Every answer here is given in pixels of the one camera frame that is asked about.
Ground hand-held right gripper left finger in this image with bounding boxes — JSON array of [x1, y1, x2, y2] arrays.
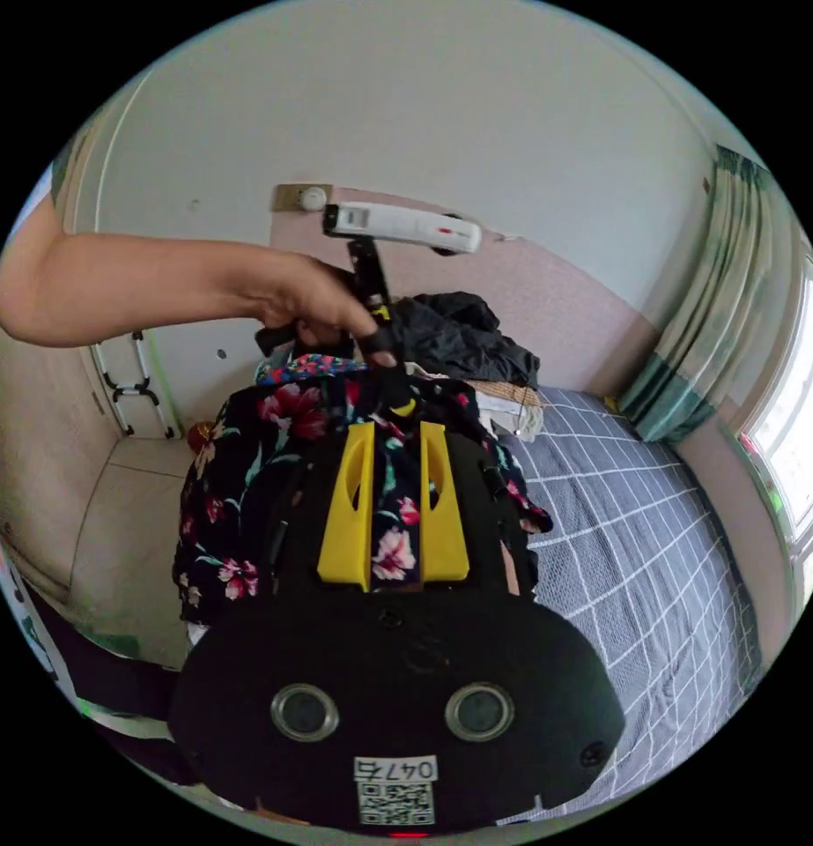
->
[[316, 421, 375, 594]]

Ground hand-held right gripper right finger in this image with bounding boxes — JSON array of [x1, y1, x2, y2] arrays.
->
[[418, 420, 472, 588]]

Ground floral pants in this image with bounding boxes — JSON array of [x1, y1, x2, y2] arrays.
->
[[171, 353, 556, 626]]

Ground person's left forearm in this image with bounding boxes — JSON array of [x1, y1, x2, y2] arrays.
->
[[0, 195, 255, 348]]

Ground person's left hand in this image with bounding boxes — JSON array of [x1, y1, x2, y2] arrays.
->
[[246, 239, 401, 369]]

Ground pile of clothes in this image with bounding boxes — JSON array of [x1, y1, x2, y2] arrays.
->
[[395, 290, 546, 444]]

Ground bed with grey checked sheet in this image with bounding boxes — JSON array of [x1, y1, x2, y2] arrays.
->
[[498, 386, 764, 827]]

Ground white folding ladder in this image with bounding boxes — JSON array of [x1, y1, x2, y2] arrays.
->
[[95, 330, 182, 441]]

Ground green striped curtain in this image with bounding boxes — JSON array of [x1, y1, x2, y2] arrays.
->
[[617, 145, 794, 444]]

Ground window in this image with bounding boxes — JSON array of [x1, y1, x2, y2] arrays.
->
[[735, 250, 813, 563]]

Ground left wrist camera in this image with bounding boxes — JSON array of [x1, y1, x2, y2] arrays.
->
[[321, 201, 484, 320]]

